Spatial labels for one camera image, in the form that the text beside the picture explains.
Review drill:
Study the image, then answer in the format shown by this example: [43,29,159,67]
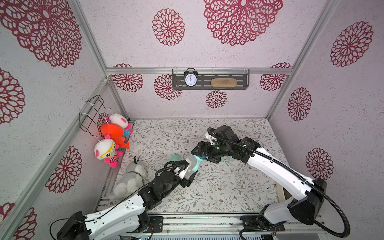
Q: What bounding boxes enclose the clear baby bottle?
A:
[221,156,234,163]
[179,165,195,180]

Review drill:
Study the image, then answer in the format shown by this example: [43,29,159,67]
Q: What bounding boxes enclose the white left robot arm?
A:
[54,159,200,240]

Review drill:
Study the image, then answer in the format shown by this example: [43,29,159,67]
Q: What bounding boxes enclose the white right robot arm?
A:
[191,126,351,238]

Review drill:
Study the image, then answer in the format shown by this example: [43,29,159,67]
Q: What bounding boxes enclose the grey white husky plush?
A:
[109,156,147,201]

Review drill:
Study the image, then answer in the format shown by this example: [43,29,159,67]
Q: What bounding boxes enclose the white plush yellow glasses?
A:
[94,135,123,168]

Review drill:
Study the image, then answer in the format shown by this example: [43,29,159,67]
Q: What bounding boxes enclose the black alarm clock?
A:
[184,68,199,87]

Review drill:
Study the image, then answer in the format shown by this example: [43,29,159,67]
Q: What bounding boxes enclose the red orange plush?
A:
[101,123,130,150]

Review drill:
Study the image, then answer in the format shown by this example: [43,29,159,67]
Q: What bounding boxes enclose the white sterilizer box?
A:
[276,183,290,203]

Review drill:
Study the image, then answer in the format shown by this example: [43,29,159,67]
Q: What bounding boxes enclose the white pink plush upper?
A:
[107,114,132,130]

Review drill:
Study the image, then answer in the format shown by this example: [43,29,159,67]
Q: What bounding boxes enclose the metal base rail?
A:
[112,213,334,240]

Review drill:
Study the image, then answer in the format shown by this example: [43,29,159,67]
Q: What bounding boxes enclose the grey wall shelf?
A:
[171,69,250,90]

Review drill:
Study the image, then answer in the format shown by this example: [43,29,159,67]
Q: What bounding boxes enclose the black wire basket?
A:
[78,95,111,137]

